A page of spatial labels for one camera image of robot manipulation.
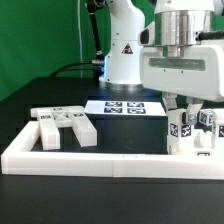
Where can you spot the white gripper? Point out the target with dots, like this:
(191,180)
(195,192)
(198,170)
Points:
(175,60)

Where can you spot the white chair seat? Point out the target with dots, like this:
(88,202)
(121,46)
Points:
(199,142)

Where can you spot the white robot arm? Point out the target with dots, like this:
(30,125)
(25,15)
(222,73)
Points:
(116,27)

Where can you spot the white tagged cube right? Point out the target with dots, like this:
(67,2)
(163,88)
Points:
(205,117)

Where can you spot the white marker sheet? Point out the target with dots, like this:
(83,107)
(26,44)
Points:
(126,108)

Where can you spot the white chair back frame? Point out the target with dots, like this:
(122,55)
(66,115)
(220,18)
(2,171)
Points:
(51,119)

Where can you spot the white U-shaped boundary frame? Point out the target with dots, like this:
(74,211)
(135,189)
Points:
(20,159)

